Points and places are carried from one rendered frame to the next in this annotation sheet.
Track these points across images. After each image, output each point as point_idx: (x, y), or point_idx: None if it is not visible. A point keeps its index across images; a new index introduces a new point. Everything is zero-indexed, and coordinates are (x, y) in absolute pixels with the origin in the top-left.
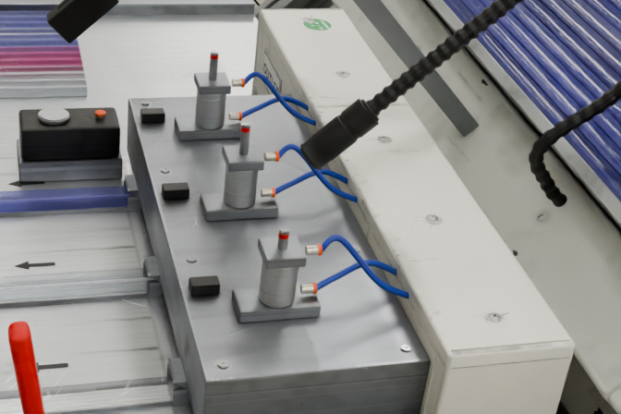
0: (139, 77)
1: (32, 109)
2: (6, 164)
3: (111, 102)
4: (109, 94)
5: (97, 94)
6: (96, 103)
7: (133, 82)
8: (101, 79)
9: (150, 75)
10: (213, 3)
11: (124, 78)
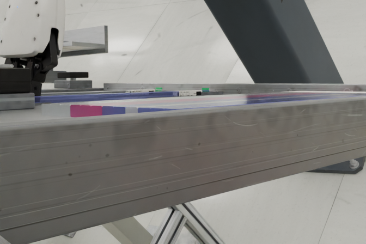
0: (17, 120)
1: (22, 68)
2: (36, 108)
3: (16, 116)
4: (25, 116)
5: (35, 116)
6: (26, 115)
7: (17, 119)
8: (50, 117)
9: (8, 121)
10: (19, 121)
11: (31, 119)
